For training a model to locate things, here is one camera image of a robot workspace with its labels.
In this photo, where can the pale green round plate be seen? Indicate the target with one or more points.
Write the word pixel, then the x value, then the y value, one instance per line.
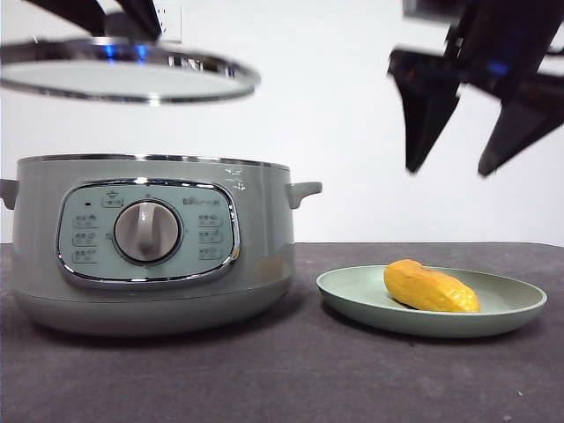
pixel 352 299

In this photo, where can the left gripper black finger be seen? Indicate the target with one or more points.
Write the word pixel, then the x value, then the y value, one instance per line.
pixel 75 8
pixel 141 15

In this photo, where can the pale green electric steamer pot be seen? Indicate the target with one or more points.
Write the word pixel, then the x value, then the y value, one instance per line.
pixel 264 238

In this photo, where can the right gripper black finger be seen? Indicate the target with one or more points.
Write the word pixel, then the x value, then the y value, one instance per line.
pixel 524 132
pixel 427 119

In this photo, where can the white wall socket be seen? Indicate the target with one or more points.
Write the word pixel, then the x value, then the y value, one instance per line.
pixel 172 22

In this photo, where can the yellow corn cob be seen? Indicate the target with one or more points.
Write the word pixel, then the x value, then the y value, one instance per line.
pixel 427 288

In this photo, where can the glass lid with green knob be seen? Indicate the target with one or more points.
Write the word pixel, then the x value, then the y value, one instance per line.
pixel 132 77

